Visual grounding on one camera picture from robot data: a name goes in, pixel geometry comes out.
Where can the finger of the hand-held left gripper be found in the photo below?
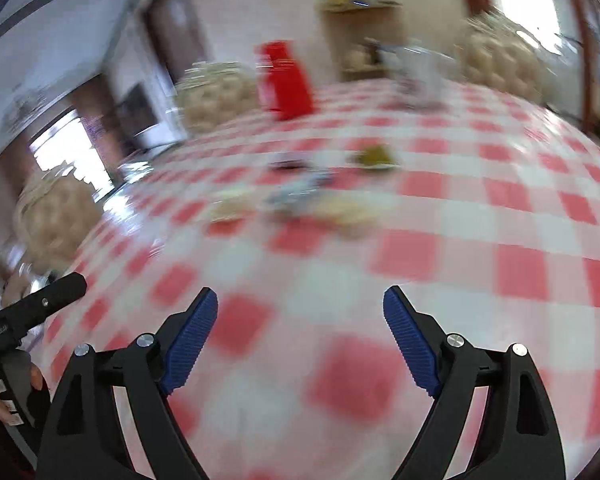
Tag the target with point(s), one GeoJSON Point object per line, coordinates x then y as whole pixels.
{"type": "Point", "coordinates": [50, 300]}

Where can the red white checked tablecloth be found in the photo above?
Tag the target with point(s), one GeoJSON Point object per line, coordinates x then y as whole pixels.
{"type": "Point", "coordinates": [330, 260]}

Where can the glass sliding door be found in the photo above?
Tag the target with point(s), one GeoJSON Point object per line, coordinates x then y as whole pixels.
{"type": "Point", "coordinates": [540, 20]}

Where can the red plastic jug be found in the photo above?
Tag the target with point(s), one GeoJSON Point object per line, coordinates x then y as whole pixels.
{"type": "Point", "coordinates": [285, 80]}

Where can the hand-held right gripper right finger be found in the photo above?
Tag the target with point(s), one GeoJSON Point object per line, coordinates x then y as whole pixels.
{"type": "Point", "coordinates": [412, 345]}

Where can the blue grey packet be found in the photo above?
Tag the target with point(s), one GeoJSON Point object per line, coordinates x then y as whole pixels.
{"type": "Point", "coordinates": [300, 192]}

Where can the yellow green packet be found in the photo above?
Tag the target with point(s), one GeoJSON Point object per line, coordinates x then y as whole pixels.
{"type": "Point", "coordinates": [375, 156]}

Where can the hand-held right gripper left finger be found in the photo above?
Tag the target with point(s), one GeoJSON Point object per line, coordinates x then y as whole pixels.
{"type": "Point", "coordinates": [190, 340]}

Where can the dark wooden door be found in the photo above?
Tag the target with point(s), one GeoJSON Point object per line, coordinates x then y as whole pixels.
{"type": "Point", "coordinates": [180, 30]}

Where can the white ceramic teapot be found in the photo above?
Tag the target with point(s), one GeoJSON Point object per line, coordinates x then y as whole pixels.
{"type": "Point", "coordinates": [422, 75]}

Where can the beige clear packet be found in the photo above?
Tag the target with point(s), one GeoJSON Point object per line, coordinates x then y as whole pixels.
{"type": "Point", "coordinates": [230, 207]}
{"type": "Point", "coordinates": [345, 210]}

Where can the small dark packet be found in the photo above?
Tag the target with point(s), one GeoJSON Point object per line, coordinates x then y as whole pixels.
{"type": "Point", "coordinates": [287, 164]}

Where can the wooden side cabinet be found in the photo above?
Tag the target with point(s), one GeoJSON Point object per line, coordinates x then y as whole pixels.
{"type": "Point", "coordinates": [365, 40]}

